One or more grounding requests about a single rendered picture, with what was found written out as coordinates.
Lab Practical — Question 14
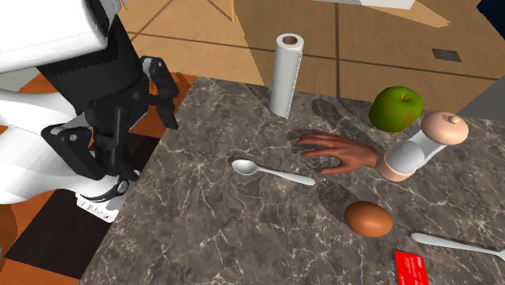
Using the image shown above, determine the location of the brown egg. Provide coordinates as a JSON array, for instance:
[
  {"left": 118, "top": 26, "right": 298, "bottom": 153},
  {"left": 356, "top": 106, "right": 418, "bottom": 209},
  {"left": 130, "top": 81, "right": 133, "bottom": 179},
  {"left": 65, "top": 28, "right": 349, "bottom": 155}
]
[{"left": 343, "top": 200, "right": 394, "bottom": 239}]

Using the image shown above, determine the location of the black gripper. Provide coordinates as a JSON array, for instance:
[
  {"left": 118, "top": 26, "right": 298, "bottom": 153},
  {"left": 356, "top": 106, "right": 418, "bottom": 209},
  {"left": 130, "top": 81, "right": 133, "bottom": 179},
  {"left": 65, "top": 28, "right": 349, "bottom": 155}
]
[{"left": 36, "top": 0, "right": 180, "bottom": 183}]

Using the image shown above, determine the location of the white paper towel roll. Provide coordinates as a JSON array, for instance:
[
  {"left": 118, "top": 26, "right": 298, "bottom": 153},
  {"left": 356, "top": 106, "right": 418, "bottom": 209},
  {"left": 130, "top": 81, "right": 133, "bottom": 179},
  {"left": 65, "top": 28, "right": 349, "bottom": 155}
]
[{"left": 269, "top": 32, "right": 305, "bottom": 119}]

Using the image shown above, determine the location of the red card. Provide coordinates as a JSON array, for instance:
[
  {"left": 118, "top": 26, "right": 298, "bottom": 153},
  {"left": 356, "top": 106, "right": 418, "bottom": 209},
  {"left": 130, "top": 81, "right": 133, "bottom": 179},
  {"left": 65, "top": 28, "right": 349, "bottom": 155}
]
[{"left": 393, "top": 249, "right": 431, "bottom": 285}]

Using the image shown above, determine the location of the white and beige pepper mill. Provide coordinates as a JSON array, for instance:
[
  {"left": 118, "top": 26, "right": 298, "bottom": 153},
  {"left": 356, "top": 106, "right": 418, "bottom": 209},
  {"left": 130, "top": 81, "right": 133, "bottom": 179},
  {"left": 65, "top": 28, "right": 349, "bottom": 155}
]
[{"left": 376, "top": 110, "right": 470, "bottom": 183}]

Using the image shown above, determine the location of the green apple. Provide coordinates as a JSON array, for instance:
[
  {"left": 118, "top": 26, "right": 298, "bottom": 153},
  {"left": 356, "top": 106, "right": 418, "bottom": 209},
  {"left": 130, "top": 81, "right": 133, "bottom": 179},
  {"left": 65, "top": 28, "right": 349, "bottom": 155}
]
[{"left": 368, "top": 85, "right": 425, "bottom": 134}]

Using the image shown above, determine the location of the brown hand figure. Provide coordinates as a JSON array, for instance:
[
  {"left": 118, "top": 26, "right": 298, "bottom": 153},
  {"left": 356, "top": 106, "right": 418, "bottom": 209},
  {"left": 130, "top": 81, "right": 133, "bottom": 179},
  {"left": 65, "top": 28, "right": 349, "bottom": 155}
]
[{"left": 295, "top": 132, "right": 379, "bottom": 176}]

